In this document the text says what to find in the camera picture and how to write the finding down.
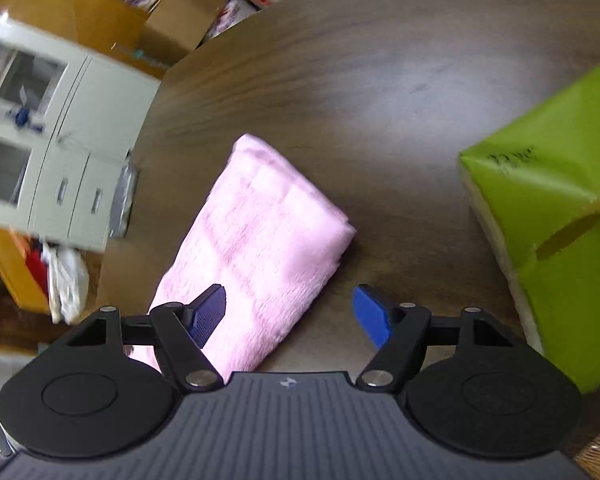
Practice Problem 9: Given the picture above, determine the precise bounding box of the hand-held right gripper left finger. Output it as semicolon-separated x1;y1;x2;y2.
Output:
60;284;228;393

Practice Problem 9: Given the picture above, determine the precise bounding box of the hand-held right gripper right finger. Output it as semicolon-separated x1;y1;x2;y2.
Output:
352;284;516;393

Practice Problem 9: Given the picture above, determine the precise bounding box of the pink towel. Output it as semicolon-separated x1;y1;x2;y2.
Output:
127;133;357;383

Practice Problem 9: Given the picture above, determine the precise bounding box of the grey glasses case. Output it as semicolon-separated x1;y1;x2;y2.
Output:
109;162;141;238

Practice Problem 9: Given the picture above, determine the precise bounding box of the white plastic bag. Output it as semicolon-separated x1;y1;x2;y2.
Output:
42;245;90;323

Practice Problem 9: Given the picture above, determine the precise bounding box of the red bag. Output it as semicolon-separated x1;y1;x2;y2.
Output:
24;247;51;301

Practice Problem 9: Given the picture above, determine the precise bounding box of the white metal filing cabinet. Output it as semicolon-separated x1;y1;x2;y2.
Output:
0;10;162;253

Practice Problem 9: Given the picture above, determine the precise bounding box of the green tissue pack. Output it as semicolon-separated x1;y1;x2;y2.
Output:
457;52;600;395

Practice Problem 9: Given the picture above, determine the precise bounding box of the brown cardboard box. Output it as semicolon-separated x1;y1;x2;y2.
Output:
140;0;228;63

